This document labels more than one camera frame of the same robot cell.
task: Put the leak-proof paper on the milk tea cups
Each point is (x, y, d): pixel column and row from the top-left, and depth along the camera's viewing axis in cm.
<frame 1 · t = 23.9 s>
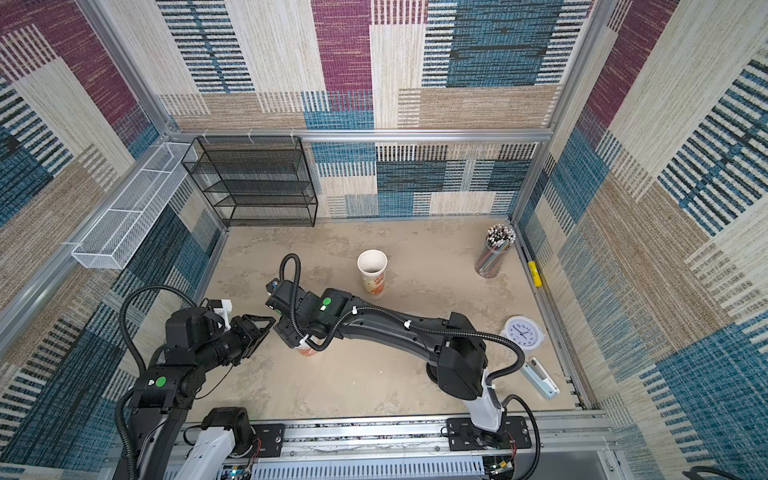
left hand: (273, 323, 72), fingers open
right hand: (306, 327, 78), fingers open
near paper milk tea cup: (306, 350, 83), point 7 cm above the table
far paper milk tea cup: (372, 264, 92), point 14 cm above the table
white round clock: (525, 331, 91), point 2 cm above the table
white stapler: (532, 366, 85), point 2 cm above the table

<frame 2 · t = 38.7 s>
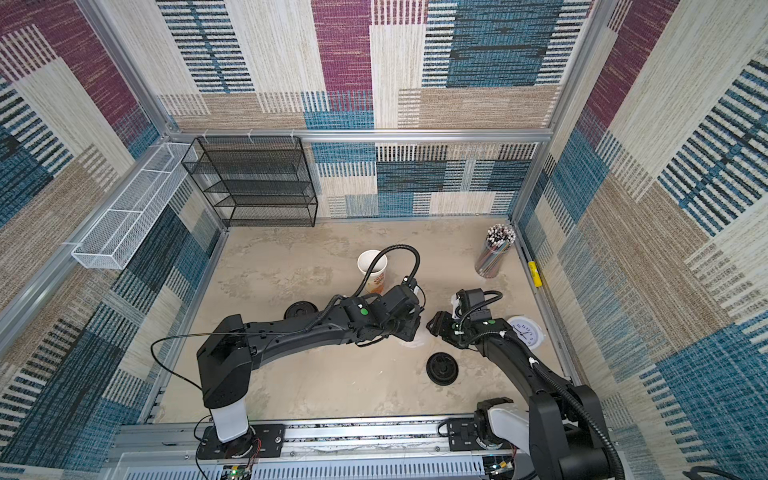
left hand: (414, 322, 81), fingers open
right hand: (436, 333, 87), fingers open
right black cup lid: (442, 368, 85), point 2 cm above the table
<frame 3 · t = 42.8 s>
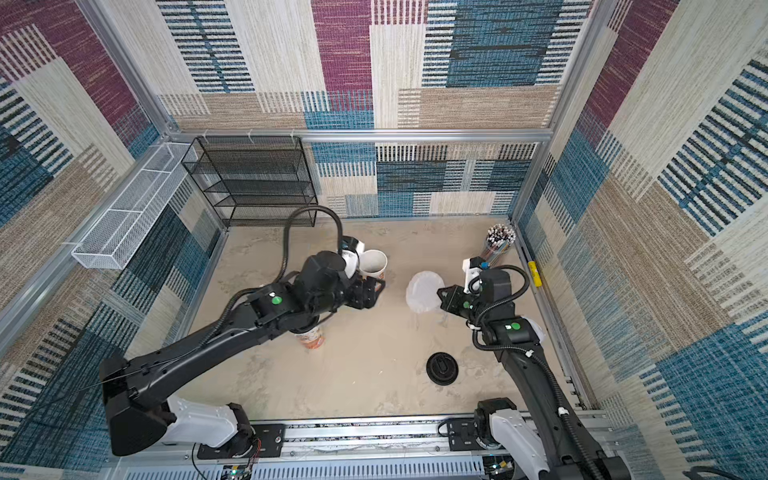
left hand: (376, 282, 71), fingers open
right hand: (439, 296, 79), fingers closed
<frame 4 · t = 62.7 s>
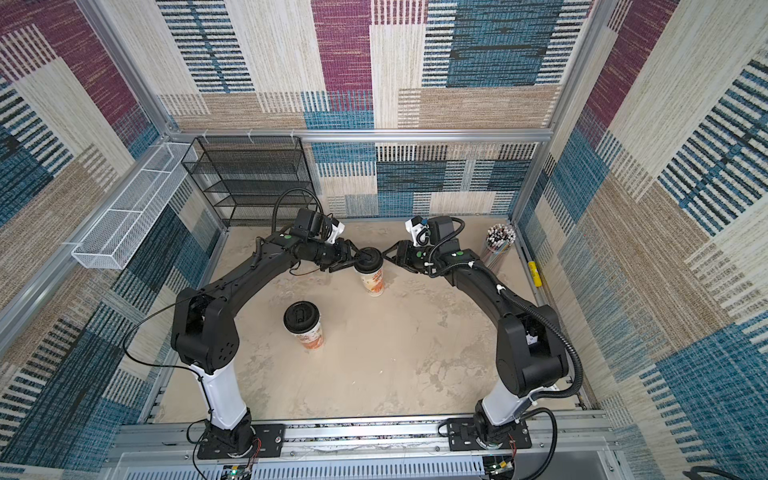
left hand: (360, 259, 88), fingers open
right hand: (390, 260, 85), fingers open
right black cup lid: (369, 260, 89), point 18 cm above the table
left black cup lid: (301, 317, 76), point 19 cm above the table
